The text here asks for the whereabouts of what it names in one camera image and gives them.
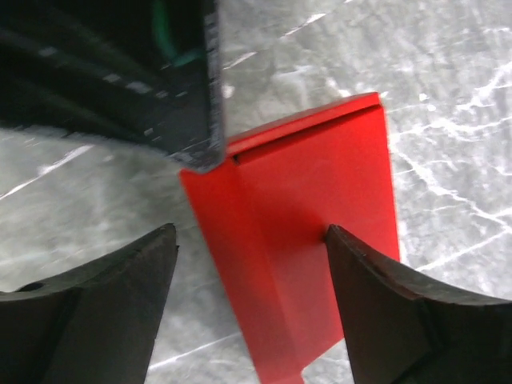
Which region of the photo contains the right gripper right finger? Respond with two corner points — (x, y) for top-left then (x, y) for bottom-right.
(326, 225), (511, 384)

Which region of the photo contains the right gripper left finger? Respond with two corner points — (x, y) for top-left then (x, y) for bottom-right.
(1, 224), (178, 383)

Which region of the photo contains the red paper box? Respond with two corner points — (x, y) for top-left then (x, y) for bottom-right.
(180, 93), (399, 383)

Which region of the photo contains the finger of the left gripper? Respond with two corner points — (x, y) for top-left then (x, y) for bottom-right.
(1, 1), (226, 173)

